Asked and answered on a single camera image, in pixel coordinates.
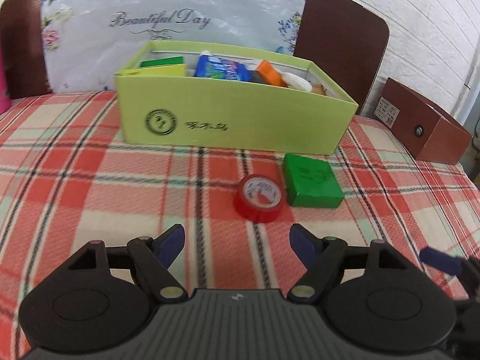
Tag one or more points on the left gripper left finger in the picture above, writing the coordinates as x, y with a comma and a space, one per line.
151, 260

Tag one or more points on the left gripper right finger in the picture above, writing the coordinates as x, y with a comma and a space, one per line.
322, 258

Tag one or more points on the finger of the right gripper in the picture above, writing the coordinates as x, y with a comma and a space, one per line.
441, 261

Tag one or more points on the white orange medicine box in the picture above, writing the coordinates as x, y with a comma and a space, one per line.
269, 74

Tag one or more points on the yellow green box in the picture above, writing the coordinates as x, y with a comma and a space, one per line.
176, 70

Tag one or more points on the blue tissue pack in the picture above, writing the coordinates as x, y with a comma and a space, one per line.
215, 67

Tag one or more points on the red tape roll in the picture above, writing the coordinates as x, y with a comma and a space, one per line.
258, 199

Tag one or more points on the plaid bed sheet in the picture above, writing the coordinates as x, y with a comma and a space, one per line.
68, 177

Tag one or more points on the brown cardboard box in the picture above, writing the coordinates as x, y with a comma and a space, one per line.
428, 132

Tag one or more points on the light green cardboard box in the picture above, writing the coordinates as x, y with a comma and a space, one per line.
191, 111

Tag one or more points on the pink thermos bottle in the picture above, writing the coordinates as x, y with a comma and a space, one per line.
5, 101

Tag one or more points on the brown wooden headboard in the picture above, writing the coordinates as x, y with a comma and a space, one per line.
344, 39

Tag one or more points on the floral plastic bedding bag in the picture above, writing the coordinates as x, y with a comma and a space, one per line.
86, 42

